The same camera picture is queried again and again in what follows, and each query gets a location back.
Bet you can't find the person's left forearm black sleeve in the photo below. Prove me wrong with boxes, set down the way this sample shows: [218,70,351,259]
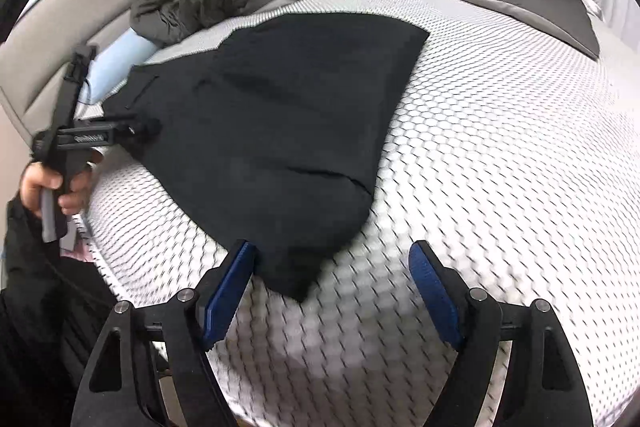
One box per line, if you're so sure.
[1,197,116,426]

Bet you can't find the white patterned mattress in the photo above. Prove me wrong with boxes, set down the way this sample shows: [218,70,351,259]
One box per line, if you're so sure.
[81,0,640,427]

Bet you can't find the white curtain right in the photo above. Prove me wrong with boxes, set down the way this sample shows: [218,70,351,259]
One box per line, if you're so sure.
[601,0,640,52]

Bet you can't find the black pants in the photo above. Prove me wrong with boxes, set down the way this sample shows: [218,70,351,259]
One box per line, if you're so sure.
[103,13,428,301]

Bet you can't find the person's left hand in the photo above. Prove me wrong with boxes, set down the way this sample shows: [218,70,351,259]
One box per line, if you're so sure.
[20,150,104,218]

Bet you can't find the beige upholstered headboard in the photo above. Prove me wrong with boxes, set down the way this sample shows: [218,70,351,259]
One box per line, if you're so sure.
[1,0,132,143]

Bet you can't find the light blue pillow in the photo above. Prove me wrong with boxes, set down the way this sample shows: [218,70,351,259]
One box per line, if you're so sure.
[79,28,158,105]

